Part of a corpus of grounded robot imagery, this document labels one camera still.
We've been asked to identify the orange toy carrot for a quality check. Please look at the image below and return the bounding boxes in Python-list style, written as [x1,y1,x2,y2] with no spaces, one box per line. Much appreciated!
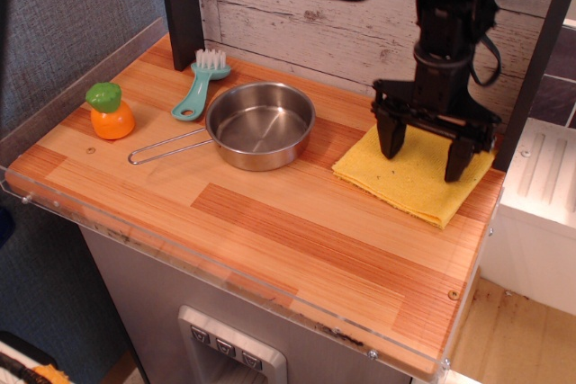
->
[85,82,136,140]

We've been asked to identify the stainless steel saucepan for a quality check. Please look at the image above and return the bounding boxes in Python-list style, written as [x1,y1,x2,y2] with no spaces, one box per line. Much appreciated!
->
[128,82,316,172]

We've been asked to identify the white toy sink unit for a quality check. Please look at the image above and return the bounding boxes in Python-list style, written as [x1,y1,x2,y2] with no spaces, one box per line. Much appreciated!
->
[480,119,575,314]

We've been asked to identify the dark right vertical post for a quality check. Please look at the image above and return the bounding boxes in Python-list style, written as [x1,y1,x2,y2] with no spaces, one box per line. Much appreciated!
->
[492,0,572,172]

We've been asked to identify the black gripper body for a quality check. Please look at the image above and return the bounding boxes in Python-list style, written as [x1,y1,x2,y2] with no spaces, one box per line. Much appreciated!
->
[372,49,500,150]

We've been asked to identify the dark vertical post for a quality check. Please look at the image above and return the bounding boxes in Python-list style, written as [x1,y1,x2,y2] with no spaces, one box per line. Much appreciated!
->
[164,0,204,71]
[492,0,572,172]

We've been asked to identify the teal dish brush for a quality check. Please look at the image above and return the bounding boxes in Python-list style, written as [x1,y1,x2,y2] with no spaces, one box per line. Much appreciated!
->
[171,49,231,121]

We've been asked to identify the silver toy fridge cabinet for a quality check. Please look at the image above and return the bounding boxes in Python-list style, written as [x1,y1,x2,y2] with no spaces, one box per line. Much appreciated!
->
[81,228,411,383]

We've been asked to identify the orange object bottom left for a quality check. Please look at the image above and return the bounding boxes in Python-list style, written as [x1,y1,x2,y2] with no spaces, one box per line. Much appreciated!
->
[0,351,71,384]

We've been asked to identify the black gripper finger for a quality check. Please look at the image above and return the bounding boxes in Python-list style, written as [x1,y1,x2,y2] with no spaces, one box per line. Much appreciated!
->
[445,137,476,183]
[376,108,406,159]

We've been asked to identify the dark left vertical post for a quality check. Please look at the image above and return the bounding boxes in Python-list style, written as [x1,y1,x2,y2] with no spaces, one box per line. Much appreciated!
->
[164,0,204,71]

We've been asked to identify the yellow rag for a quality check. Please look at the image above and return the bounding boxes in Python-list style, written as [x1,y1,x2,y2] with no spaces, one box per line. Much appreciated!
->
[332,126,495,229]

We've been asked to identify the clear acrylic front guard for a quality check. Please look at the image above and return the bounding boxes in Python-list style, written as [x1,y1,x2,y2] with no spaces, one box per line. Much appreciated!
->
[6,160,503,381]

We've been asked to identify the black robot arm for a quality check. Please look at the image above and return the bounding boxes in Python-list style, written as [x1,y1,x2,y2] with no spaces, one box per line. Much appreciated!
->
[372,0,502,183]

